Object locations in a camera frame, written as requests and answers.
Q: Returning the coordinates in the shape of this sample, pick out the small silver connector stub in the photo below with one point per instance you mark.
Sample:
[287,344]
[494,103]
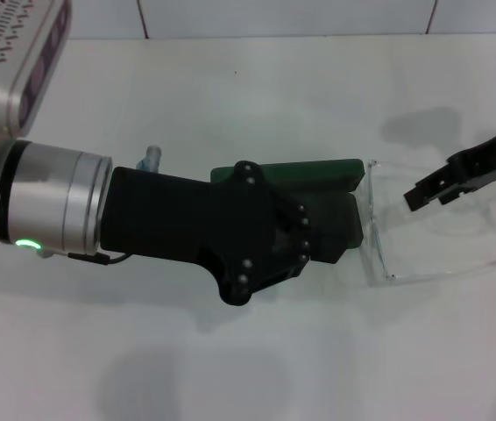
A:
[151,160]

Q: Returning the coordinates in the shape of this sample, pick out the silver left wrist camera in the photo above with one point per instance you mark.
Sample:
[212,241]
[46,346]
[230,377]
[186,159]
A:
[7,66]

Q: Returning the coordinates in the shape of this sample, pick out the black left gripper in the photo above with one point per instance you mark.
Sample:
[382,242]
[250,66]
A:
[178,215]

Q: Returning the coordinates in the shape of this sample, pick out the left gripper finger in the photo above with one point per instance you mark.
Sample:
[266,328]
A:
[327,252]

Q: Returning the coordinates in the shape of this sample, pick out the clear plastic glasses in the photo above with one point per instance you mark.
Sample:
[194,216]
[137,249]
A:
[370,197]

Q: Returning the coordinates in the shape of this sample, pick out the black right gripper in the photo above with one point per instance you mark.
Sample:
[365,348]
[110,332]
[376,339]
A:
[493,160]

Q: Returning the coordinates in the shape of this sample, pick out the dark green glasses case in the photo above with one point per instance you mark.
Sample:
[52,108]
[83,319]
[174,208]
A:
[318,173]

